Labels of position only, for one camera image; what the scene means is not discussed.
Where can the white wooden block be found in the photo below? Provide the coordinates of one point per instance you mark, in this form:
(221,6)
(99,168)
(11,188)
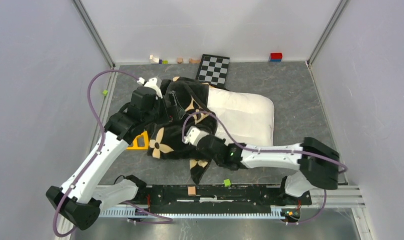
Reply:
(153,59)

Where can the white yellow-edged pillow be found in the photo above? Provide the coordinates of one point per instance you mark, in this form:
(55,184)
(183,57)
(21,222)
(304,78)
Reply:
(248,117)

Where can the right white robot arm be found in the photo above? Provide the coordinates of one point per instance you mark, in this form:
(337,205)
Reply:
(315,164)

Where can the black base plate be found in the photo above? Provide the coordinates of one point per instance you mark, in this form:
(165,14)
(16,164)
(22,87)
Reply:
(216,199)

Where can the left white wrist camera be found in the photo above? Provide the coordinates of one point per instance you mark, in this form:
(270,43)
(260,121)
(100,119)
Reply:
(153,83)

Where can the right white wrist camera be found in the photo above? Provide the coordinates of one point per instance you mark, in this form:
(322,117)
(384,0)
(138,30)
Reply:
(194,135)

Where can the red block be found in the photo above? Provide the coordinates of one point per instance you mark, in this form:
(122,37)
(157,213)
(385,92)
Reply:
(275,57)

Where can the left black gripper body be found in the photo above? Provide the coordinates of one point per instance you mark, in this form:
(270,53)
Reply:
(172,111)

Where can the grey slotted cable duct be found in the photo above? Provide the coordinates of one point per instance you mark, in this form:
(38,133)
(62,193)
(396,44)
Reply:
(132,213)

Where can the black white checkerboard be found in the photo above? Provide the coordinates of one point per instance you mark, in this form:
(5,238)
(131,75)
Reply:
(213,69)

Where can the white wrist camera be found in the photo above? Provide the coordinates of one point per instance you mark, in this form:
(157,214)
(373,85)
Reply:
(194,135)
(153,83)

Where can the yellow triangle stencil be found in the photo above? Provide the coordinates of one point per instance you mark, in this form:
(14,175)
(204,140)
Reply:
(141,142)

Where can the tan wooden cube on base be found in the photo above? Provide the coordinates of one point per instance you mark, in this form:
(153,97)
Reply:
(191,190)

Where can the green cube on base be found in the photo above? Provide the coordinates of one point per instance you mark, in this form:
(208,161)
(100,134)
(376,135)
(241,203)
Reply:
(227,183)

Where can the black floral pillowcase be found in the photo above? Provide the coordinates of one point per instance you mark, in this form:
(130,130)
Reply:
(166,139)

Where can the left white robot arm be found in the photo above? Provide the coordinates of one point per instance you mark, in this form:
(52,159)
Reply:
(77,199)

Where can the long tan wooden block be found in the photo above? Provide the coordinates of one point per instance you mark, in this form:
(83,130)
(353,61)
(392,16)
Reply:
(194,61)

